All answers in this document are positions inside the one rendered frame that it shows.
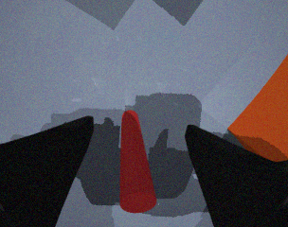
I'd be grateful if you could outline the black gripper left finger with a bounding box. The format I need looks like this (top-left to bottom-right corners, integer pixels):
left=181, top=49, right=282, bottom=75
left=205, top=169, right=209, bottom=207
left=0, top=116, right=94, bottom=227

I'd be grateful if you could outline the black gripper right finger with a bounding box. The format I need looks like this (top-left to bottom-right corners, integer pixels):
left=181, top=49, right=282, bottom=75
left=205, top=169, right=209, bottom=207
left=185, top=124, right=288, bottom=227

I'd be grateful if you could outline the red peg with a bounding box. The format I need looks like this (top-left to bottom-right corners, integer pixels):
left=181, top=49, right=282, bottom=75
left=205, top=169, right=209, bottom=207
left=118, top=111, right=156, bottom=213

